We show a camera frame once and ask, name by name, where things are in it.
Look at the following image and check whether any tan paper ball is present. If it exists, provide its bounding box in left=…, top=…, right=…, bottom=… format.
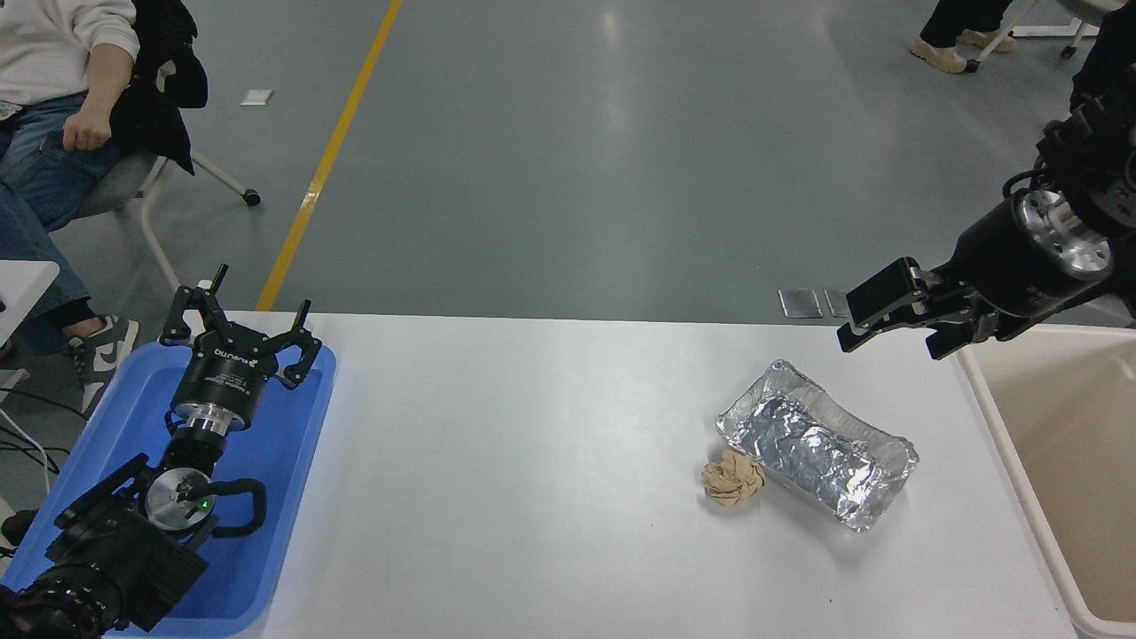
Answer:
left=702, top=449, right=767, bottom=509

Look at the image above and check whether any large pale bin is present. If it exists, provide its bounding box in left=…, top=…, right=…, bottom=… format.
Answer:
left=957, top=324, right=1136, bottom=639

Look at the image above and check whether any seated person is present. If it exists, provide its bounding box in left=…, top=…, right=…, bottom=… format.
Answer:
left=0, top=0, right=143, bottom=418

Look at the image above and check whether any white floor cable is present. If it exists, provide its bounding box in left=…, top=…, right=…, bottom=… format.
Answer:
left=0, top=408, right=56, bottom=494

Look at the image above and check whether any white rolling chair base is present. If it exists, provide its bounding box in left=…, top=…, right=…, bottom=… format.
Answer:
left=966, top=0, right=1103, bottom=74

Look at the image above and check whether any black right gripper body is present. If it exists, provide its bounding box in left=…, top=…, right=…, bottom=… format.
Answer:
left=945, top=197, right=1101, bottom=319

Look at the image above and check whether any black floor cable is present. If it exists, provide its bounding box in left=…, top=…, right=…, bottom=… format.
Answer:
left=0, top=388, right=91, bottom=423

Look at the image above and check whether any black jacket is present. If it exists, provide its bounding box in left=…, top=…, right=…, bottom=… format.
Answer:
left=106, top=0, right=209, bottom=176

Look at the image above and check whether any white swivel chair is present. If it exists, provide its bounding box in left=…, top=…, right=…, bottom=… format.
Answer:
left=75, top=151, right=263, bottom=294

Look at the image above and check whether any blue plastic tray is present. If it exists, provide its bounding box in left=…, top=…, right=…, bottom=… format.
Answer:
left=0, top=340, right=338, bottom=638

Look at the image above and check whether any silver foil tray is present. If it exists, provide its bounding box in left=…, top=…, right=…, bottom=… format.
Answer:
left=716, top=359, right=920, bottom=533

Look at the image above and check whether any distant person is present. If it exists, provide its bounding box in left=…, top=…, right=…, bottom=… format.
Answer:
left=910, top=0, right=1018, bottom=75

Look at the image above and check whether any small white table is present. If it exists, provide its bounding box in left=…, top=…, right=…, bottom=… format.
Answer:
left=0, top=260, right=61, bottom=347

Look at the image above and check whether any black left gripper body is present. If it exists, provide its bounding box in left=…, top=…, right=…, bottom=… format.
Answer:
left=170, top=327, right=279, bottom=418

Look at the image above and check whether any seated person's hand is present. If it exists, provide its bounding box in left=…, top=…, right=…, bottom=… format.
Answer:
left=62, top=108, right=113, bottom=153

